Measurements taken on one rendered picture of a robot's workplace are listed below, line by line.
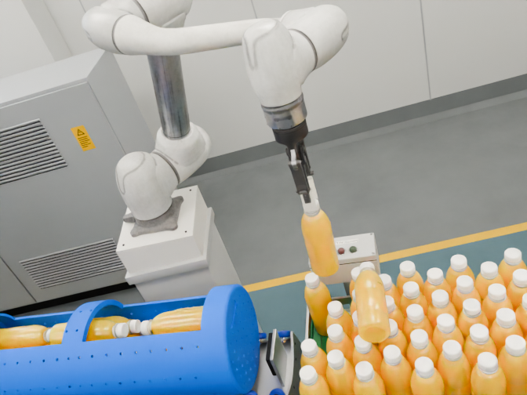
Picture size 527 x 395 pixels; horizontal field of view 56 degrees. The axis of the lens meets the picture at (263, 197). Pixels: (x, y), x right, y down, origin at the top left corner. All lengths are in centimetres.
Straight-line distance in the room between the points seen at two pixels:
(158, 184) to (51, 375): 69
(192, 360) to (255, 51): 75
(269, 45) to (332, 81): 303
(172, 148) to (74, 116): 110
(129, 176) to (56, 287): 198
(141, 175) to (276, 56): 89
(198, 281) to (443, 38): 283
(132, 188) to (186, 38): 69
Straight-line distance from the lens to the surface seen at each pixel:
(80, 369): 145
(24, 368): 156
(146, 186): 174
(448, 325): 126
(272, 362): 137
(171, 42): 122
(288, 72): 98
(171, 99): 165
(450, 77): 422
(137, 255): 186
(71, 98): 275
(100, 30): 137
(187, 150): 178
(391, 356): 121
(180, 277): 190
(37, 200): 317
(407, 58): 404
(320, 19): 109
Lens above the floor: 211
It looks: 34 degrees down
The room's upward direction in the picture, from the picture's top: 20 degrees counter-clockwise
